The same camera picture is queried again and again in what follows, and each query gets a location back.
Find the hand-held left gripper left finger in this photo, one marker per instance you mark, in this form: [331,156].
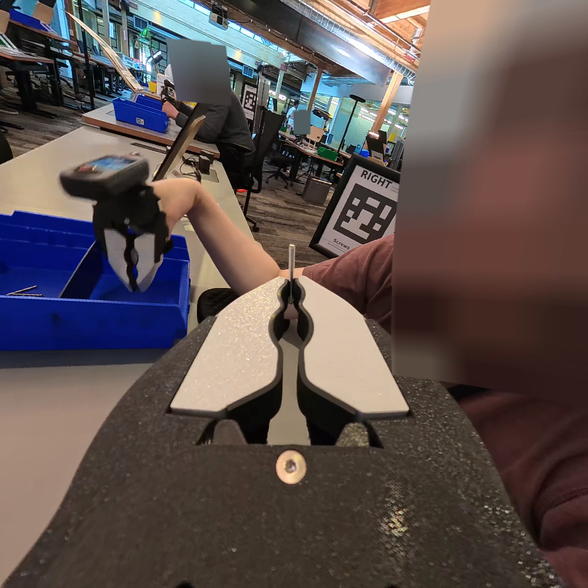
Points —
[229,358]

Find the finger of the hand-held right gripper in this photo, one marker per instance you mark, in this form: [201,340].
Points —
[150,262]
[115,250]

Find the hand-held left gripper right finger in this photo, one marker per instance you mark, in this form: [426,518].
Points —
[349,358]

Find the blue bin with divider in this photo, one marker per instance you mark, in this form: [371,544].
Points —
[92,321]

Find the person's right forearm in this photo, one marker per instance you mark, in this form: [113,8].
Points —
[229,239]

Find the person's right hand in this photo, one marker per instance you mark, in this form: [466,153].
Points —
[181,197]

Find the black chair armrest pad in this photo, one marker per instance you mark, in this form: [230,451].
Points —
[216,301]

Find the blue bin with label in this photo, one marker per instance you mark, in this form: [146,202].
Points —
[138,115]

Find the tilted document stand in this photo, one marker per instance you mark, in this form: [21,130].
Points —
[183,142]

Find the black power adapter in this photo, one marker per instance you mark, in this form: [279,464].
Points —
[206,164]

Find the framed tag sign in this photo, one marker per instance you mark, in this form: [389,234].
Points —
[249,102]
[367,183]

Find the black office chair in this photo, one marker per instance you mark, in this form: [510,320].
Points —
[266,133]

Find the grey trash bin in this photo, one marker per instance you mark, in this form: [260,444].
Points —
[316,190]

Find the ceiling projector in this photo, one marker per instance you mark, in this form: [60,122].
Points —
[218,19]

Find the green bin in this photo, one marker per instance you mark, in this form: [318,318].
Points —
[330,152]

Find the black floor lamp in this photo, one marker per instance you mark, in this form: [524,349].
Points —
[358,98]

